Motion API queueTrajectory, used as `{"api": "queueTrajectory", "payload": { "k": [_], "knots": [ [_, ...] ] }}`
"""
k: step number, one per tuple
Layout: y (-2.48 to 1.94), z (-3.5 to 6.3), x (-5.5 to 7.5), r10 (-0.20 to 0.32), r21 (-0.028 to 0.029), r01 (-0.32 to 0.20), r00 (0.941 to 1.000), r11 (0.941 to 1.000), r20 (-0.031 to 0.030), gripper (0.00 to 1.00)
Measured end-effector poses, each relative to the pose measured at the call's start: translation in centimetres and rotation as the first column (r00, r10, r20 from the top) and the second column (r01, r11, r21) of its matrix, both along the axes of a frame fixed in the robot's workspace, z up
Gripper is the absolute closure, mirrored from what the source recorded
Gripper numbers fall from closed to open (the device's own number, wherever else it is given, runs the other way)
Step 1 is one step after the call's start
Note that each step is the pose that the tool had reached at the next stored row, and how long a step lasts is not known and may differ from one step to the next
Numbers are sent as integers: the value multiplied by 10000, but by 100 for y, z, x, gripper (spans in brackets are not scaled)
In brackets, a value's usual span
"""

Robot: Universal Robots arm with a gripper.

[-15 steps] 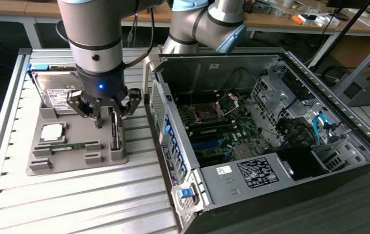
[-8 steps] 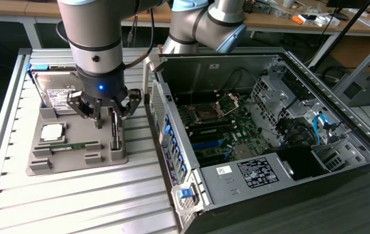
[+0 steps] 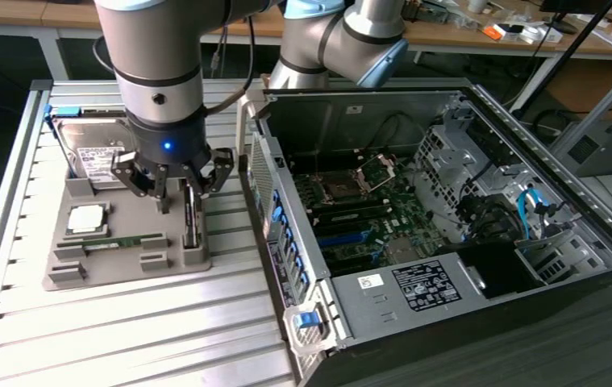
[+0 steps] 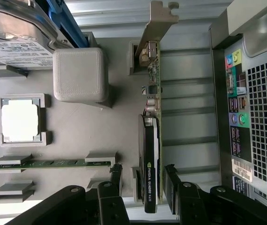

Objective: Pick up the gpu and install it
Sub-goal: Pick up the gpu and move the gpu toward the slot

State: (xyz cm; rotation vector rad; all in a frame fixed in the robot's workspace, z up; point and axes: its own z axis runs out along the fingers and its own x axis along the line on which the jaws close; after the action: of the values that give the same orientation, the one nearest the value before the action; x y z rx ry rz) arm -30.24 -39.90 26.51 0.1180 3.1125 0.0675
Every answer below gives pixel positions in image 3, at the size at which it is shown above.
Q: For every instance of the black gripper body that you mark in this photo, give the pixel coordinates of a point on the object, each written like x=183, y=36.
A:
x=168, y=141

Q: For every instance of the black graphics card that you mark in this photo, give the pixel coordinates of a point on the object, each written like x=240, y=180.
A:
x=192, y=217

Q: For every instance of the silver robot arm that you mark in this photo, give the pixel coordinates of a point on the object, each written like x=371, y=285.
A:
x=160, y=60

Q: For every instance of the hard disk in blue carrier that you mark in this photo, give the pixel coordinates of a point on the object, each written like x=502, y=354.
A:
x=91, y=137

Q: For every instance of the silver CPU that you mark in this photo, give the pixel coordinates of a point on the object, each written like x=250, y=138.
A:
x=86, y=219

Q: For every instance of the green RAM stick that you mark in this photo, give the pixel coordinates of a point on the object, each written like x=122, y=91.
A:
x=118, y=240

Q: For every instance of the thin metal locking lever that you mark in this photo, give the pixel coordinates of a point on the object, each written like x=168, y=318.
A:
x=319, y=165

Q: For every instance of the grey parts rack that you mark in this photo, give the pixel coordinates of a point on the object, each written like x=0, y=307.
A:
x=123, y=258

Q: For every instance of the CPU socket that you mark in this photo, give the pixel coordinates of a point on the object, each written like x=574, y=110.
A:
x=340, y=185

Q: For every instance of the metal socket cover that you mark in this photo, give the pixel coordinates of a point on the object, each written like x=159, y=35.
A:
x=378, y=171

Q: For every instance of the black open PC case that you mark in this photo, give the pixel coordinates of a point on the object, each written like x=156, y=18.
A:
x=370, y=113

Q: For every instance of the green motherboard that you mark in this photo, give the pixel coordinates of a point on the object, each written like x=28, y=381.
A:
x=407, y=217

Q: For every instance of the silver chipset heatsink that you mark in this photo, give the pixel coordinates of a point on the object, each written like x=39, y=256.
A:
x=405, y=249

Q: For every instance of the blue case release latch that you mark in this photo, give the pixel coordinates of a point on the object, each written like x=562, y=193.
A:
x=306, y=320

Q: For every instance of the wooden desk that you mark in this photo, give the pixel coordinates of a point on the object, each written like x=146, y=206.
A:
x=15, y=16

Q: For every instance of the grey power supply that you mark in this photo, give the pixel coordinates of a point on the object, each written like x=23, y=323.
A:
x=370, y=306

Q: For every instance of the orange small box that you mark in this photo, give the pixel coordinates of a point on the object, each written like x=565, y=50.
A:
x=494, y=32

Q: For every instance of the grey disk bay tray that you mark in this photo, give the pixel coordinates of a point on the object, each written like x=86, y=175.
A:
x=553, y=262

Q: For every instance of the white small box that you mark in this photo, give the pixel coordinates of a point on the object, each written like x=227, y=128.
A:
x=539, y=36

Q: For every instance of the black slanted pole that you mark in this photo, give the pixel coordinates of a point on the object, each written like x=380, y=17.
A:
x=569, y=52

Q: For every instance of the grey cabinet box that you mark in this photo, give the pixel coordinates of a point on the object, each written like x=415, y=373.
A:
x=607, y=149

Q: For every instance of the black monitor stand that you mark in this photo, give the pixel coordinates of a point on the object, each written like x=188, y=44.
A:
x=563, y=24

